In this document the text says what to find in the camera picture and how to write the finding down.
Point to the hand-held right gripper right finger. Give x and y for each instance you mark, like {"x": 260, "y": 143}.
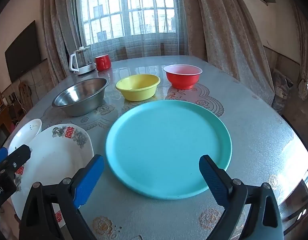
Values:
{"x": 214, "y": 177}

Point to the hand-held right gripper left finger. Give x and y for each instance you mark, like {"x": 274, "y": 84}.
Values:
{"x": 90, "y": 180}

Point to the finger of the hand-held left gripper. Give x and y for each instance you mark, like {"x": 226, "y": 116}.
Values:
{"x": 0, "y": 153}
{"x": 16, "y": 158}

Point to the small white plate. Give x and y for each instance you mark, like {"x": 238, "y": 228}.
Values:
{"x": 24, "y": 132}

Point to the large white patterned plate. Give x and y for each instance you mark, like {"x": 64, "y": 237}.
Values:
{"x": 51, "y": 155}

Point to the turquoise plastic plate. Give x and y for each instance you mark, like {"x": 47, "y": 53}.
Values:
{"x": 164, "y": 145}

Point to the stainless steel bowl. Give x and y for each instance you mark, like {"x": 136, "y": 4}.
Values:
{"x": 76, "y": 97}

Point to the yellow plastic bowl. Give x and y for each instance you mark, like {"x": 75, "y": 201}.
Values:
{"x": 139, "y": 90}

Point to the red plastic bowl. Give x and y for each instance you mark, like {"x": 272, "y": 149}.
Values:
{"x": 182, "y": 80}

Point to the wooden cabinet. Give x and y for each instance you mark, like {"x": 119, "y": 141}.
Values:
{"x": 0, "y": 115}

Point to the wicker chair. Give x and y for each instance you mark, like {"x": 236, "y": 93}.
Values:
{"x": 24, "y": 95}

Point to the patterned cushion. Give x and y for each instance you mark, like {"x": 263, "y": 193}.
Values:
{"x": 282, "y": 87}

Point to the red mug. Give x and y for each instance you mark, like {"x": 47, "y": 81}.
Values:
{"x": 102, "y": 63}

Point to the white glass kettle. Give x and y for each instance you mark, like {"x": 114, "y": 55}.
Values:
{"x": 80, "y": 60}

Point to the beige patterned curtain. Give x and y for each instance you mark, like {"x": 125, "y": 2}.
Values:
{"x": 219, "y": 42}
{"x": 56, "y": 30}

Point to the sheer white curtain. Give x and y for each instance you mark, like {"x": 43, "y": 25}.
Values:
{"x": 134, "y": 45}

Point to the tied beige curtain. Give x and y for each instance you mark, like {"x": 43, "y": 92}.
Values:
{"x": 305, "y": 55}

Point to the barred window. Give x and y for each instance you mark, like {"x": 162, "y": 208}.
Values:
{"x": 144, "y": 17}

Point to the black wall television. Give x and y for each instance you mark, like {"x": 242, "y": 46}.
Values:
{"x": 23, "y": 52}

